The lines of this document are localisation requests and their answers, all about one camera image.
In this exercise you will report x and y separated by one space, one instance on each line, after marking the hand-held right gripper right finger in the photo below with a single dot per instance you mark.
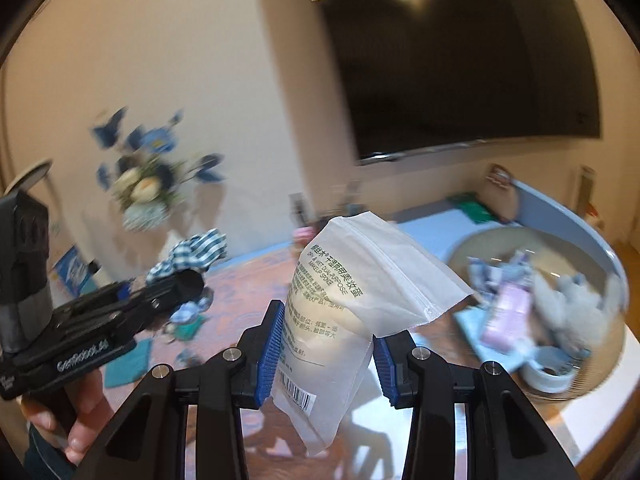
387 370

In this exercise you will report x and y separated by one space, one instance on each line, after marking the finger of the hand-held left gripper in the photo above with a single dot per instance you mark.
150 315
170 286

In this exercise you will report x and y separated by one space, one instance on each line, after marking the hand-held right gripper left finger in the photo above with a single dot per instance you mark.
270 355

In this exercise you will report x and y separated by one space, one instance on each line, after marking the checked hair scrunchie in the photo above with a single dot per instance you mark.
200 250

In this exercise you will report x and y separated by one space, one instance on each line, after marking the clear makeup sponge bag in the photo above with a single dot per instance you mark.
330 320

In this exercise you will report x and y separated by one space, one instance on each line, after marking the blue face mask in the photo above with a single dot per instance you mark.
467 325

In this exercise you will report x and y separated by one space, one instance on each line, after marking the pink tissue packet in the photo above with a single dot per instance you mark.
505 315

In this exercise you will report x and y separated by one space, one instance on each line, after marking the white printed plastic packet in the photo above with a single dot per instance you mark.
482 272

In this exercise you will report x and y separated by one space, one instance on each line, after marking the white tape roll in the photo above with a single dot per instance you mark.
537 377

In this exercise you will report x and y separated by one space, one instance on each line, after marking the grey plush rabbit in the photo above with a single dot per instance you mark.
575 310

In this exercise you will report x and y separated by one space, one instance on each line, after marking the blue round basket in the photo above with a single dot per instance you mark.
565 220

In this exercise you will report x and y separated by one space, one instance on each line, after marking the person's left hand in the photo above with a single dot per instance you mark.
80 425

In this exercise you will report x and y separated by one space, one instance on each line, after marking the small blue white trinket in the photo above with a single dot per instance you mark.
190 316

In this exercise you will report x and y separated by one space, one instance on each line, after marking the teal towel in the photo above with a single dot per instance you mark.
130 360

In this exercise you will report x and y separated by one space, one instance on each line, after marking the pink patterned tablecloth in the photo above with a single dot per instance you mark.
240 285

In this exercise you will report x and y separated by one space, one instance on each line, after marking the blue printed card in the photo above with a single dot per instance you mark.
75 270

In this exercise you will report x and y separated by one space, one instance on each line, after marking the blue white flower bouquet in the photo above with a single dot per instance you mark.
145 185

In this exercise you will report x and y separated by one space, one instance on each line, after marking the pink container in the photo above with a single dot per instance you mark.
303 235

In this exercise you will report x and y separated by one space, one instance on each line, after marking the light blue board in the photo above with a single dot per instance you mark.
430 230

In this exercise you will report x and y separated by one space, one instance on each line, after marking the round beige disc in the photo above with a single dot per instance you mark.
30 174

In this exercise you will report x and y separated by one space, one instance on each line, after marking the green packet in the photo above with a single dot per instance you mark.
475 210

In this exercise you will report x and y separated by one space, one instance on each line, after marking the black television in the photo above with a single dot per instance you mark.
450 60

